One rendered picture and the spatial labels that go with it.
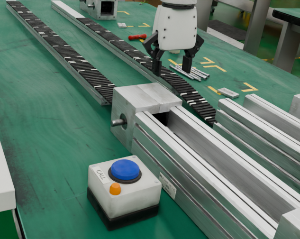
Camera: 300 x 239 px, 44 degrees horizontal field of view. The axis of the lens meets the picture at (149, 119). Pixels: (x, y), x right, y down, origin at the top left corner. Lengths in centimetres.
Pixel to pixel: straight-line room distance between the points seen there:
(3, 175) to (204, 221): 29
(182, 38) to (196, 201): 45
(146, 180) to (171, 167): 6
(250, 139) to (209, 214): 21
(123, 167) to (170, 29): 43
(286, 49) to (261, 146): 191
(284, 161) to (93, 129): 36
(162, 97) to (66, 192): 25
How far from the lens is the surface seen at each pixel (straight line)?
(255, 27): 363
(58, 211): 56
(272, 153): 68
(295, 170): 66
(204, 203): 53
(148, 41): 87
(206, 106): 88
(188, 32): 90
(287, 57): 261
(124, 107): 68
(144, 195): 52
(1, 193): 55
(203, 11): 322
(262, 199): 55
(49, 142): 71
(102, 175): 53
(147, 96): 69
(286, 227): 43
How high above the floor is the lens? 116
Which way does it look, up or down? 28 degrees down
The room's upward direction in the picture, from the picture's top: 7 degrees clockwise
